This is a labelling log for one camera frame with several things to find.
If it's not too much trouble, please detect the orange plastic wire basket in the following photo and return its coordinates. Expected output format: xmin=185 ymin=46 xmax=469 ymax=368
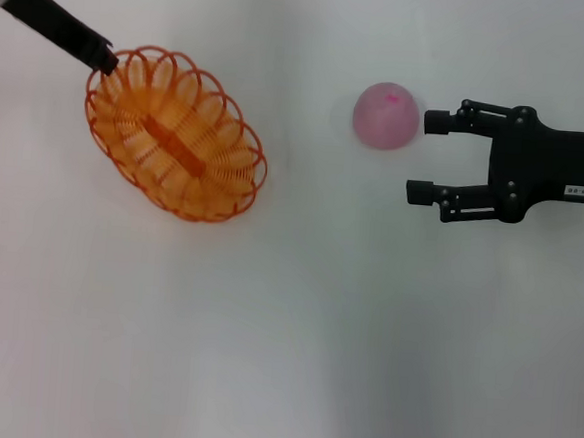
xmin=76 ymin=39 xmax=278 ymax=229

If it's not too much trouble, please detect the pink peach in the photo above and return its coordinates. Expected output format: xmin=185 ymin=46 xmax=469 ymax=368
xmin=349 ymin=79 xmax=425 ymax=155

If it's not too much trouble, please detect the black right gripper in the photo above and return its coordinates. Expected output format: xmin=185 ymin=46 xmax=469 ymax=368
xmin=403 ymin=94 xmax=584 ymax=234

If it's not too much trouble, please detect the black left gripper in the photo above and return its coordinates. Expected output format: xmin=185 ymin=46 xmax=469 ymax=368
xmin=0 ymin=0 xmax=125 ymax=79

